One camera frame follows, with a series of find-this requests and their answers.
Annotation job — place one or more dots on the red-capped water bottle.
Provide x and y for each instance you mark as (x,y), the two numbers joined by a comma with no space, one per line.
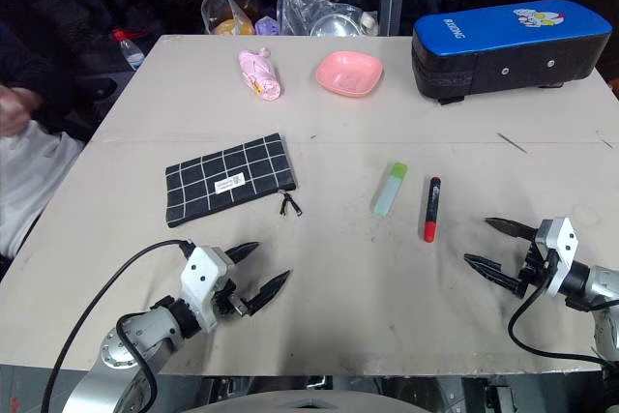
(130,52)

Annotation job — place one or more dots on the person's white clothing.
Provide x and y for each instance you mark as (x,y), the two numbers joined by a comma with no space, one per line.
(29,181)

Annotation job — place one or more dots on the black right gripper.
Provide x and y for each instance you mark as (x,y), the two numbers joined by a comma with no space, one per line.
(532,273)

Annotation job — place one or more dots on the red and black marker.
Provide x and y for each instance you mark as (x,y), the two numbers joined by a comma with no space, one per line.
(432,210)

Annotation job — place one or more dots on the crumpled clear plastic bag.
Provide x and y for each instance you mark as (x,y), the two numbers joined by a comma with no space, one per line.
(300,2)

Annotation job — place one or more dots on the shiny metal bowl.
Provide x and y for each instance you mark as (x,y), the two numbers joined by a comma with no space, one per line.
(333,26)

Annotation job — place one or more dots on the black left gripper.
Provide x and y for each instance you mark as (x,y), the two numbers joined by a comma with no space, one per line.
(227,304)

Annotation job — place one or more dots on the clear zip bag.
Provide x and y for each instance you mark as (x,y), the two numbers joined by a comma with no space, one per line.
(217,2)

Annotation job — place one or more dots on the purple small object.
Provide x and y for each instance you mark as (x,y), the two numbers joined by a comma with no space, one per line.
(266,26)

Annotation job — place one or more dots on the black office chair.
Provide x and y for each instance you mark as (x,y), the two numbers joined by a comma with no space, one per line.
(97,94)

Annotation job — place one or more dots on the blue and black boxing pad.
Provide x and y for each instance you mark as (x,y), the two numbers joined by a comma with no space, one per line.
(508,45)

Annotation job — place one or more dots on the orange round object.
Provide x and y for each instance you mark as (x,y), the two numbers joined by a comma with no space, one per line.
(234,27)

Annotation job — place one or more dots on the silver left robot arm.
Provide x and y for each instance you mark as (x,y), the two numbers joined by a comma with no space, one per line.
(145,335)

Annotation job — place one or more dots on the patterned pouch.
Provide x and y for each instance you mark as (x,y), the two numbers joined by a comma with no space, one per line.
(227,176)

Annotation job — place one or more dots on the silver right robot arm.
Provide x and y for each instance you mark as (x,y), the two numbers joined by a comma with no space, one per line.
(597,282)

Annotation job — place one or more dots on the beige rounded robot torso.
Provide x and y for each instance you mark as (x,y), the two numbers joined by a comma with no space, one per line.
(304,403)

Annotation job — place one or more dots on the pink plastic bowl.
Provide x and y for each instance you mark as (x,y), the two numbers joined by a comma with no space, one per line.
(349,73)

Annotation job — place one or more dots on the green translucent highlighter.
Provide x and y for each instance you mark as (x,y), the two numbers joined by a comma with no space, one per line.
(389,190)

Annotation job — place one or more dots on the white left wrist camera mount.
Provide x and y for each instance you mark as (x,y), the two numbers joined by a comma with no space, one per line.
(203,282)

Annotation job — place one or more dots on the bystander's bare hand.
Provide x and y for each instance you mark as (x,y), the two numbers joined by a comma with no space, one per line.
(17,108)

